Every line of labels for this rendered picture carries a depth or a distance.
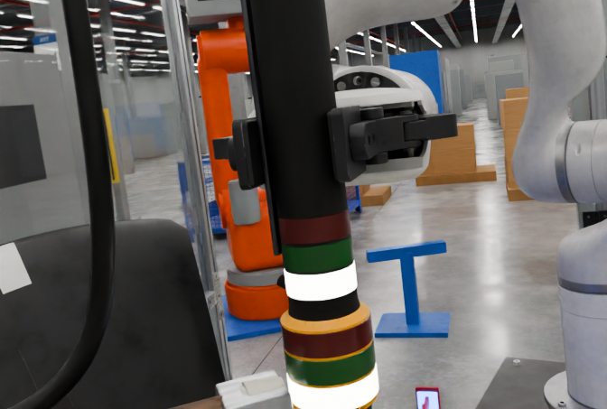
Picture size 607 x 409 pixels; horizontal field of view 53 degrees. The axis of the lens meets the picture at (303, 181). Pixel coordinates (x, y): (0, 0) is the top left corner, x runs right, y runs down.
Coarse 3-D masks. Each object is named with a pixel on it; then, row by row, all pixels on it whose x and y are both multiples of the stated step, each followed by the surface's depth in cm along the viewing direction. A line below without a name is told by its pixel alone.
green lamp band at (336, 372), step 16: (368, 352) 28; (288, 368) 28; (304, 368) 27; (320, 368) 27; (336, 368) 27; (352, 368) 27; (368, 368) 28; (304, 384) 28; (320, 384) 27; (336, 384) 27
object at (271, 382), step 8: (264, 376) 28; (272, 376) 28; (280, 376) 29; (248, 384) 28; (256, 384) 28; (264, 384) 28; (272, 384) 28; (280, 384) 28; (248, 392) 27; (256, 392) 27
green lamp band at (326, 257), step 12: (348, 240) 28; (288, 252) 27; (300, 252) 27; (312, 252) 27; (324, 252) 27; (336, 252) 27; (348, 252) 28; (288, 264) 28; (300, 264) 27; (312, 264) 27; (324, 264) 27; (336, 264) 27; (348, 264) 28
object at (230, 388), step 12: (264, 372) 30; (228, 384) 29; (240, 384) 29; (228, 396) 27; (240, 396) 27; (252, 396) 27; (264, 396) 27; (276, 396) 27; (288, 396) 27; (228, 408) 26; (240, 408) 26; (252, 408) 27; (264, 408) 27; (276, 408) 27; (288, 408) 27
